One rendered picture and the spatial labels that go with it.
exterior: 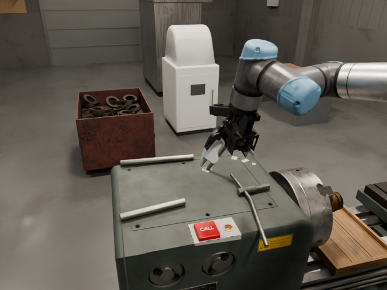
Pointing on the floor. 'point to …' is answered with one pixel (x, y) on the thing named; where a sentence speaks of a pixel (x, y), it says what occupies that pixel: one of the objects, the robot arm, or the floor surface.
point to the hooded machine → (189, 79)
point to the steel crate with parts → (113, 128)
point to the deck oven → (192, 14)
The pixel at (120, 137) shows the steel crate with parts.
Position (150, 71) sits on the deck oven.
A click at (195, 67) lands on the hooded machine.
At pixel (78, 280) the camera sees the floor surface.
